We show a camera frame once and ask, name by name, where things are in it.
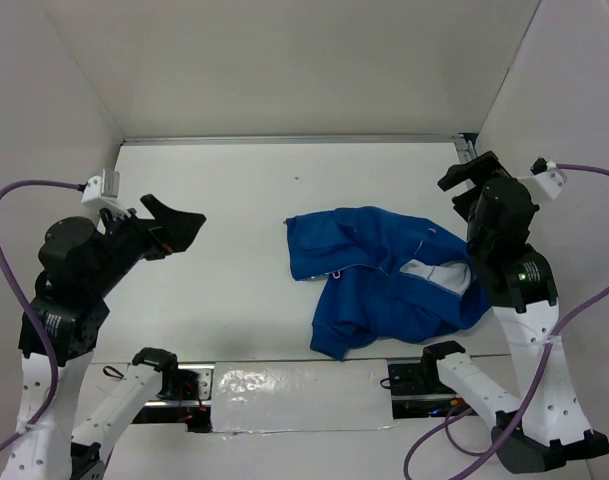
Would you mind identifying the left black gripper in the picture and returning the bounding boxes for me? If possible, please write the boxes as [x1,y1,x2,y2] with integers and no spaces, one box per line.
[89,192,207,294]

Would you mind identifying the blue zip jacket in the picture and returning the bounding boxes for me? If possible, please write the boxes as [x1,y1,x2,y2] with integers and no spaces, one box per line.
[285,206,490,360]

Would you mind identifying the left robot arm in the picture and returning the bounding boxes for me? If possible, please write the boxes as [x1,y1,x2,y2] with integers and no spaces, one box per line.
[1,195,206,479]

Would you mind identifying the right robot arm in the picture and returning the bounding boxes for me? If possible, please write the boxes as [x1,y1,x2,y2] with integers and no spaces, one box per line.
[420,151,609,479]

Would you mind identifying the shiny white tape sheet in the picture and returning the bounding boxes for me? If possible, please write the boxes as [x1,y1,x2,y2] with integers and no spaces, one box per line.
[210,360,394,434]

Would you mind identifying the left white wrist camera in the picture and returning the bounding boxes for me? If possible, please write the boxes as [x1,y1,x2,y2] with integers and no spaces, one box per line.
[81,169,120,208]

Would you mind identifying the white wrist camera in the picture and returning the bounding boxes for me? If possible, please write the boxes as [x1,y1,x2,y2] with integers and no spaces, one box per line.
[81,169,120,208]
[517,157,567,205]

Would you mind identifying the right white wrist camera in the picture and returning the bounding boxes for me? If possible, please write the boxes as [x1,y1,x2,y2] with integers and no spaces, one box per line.
[517,157,567,205]

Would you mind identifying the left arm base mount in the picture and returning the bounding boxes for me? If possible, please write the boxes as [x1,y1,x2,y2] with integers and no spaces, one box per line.
[132,361,212,433]

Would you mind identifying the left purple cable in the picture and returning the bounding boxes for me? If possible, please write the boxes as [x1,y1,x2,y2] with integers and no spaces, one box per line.
[0,179,88,480]

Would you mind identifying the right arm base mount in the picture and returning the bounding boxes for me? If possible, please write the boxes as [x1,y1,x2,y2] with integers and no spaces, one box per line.
[379,361,462,420]

